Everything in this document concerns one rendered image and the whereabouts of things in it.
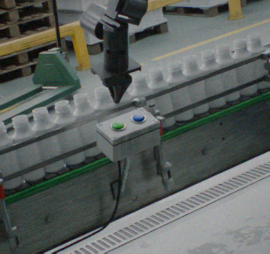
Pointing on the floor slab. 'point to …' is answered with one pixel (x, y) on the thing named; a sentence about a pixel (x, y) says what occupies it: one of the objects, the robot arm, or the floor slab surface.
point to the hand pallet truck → (44, 79)
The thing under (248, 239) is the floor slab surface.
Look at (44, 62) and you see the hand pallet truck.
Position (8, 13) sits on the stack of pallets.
